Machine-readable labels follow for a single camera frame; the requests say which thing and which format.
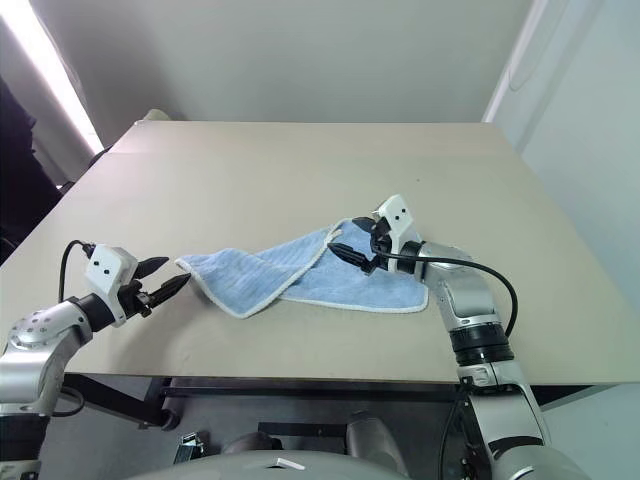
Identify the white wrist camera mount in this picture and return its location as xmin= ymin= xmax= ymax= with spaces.
xmin=83 ymin=244 xmax=139 ymax=329
xmin=375 ymin=194 xmax=418 ymax=276

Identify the silver robot torso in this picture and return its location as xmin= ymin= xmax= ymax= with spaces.
xmin=124 ymin=437 xmax=506 ymax=480

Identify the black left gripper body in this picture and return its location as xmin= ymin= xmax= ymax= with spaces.
xmin=117 ymin=279 xmax=154 ymax=319

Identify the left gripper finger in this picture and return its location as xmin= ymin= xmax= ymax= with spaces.
xmin=135 ymin=256 xmax=171 ymax=283
xmin=148 ymin=272 xmax=193 ymax=308

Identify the black metal table frame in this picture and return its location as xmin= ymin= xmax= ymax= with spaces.
xmin=62 ymin=372 xmax=472 ymax=432

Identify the black caster wheel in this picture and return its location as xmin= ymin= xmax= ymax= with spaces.
xmin=159 ymin=406 xmax=184 ymax=432

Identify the black metal base bar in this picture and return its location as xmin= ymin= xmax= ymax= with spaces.
xmin=256 ymin=421 xmax=352 ymax=442

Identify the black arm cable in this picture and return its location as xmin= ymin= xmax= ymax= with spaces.
xmin=373 ymin=252 xmax=519 ymax=480
xmin=49 ymin=239 xmax=97 ymax=419

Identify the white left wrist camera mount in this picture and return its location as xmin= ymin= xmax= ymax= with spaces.
xmin=83 ymin=244 xmax=139 ymax=329

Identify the light blue towel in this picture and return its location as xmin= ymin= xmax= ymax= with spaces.
xmin=173 ymin=217 xmax=430 ymax=320

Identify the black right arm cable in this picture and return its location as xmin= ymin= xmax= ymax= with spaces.
xmin=373 ymin=252 xmax=519 ymax=480

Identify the silver metal bracket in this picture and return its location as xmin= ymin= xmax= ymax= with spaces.
xmin=174 ymin=431 xmax=212 ymax=464

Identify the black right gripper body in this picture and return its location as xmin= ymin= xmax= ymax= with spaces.
xmin=369 ymin=217 xmax=395 ymax=275

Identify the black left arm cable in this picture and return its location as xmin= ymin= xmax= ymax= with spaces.
xmin=49 ymin=239 xmax=97 ymax=419

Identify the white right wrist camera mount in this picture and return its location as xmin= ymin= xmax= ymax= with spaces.
xmin=375 ymin=194 xmax=418 ymax=276

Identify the bright white light strip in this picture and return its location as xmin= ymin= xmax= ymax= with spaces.
xmin=0 ymin=0 xmax=107 ymax=157

